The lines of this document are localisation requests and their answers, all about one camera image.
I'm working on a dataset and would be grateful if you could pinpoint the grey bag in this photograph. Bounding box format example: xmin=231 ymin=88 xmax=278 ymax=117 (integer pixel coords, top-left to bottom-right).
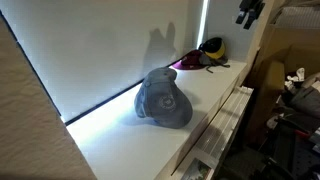
xmin=289 ymin=84 xmax=320 ymax=118

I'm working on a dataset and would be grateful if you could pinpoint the grey-blue baseball cap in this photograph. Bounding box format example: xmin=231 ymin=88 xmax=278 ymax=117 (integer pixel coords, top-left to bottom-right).
xmin=133 ymin=67 xmax=194 ymax=130

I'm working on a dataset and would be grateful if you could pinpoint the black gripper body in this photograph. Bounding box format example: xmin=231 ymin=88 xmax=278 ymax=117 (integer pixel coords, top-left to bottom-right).
xmin=239 ymin=0 xmax=266 ymax=12

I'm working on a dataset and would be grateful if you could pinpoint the printed picture sheet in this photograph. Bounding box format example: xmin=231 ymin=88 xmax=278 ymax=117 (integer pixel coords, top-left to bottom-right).
xmin=180 ymin=157 xmax=213 ymax=180

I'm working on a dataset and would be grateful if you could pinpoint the maroon cap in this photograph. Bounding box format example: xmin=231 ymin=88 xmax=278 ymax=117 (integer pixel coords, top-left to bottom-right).
xmin=172 ymin=49 xmax=208 ymax=71

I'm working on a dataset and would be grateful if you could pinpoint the beige cardboard shelf box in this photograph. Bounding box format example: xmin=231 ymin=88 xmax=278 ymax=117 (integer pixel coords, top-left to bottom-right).
xmin=248 ymin=0 xmax=320 ymax=141

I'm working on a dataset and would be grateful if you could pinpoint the white crumpled cloth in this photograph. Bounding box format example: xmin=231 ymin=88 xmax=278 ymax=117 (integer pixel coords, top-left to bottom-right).
xmin=285 ymin=67 xmax=306 ymax=85

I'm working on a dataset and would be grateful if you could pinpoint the black and yellow cap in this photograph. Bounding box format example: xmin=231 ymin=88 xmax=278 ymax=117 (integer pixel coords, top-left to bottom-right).
xmin=198 ymin=36 xmax=227 ymax=61

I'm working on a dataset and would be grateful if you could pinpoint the white radiator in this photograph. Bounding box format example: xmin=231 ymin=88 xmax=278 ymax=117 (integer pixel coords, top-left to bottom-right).
xmin=194 ymin=85 xmax=255 ymax=169

